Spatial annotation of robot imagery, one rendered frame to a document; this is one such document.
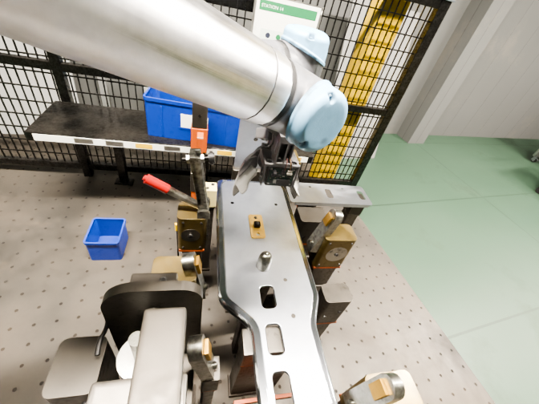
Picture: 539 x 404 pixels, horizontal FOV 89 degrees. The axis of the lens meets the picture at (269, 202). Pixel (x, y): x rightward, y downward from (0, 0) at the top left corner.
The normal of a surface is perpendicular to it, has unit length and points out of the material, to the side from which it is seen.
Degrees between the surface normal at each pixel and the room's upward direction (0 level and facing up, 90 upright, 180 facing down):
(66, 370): 0
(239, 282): 0
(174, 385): 0
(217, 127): 90
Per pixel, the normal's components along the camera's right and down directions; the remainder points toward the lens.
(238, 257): 0.20, -0.73
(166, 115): 0.06, 0.67
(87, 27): 0.40, 0.80
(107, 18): 0.56, 0.58
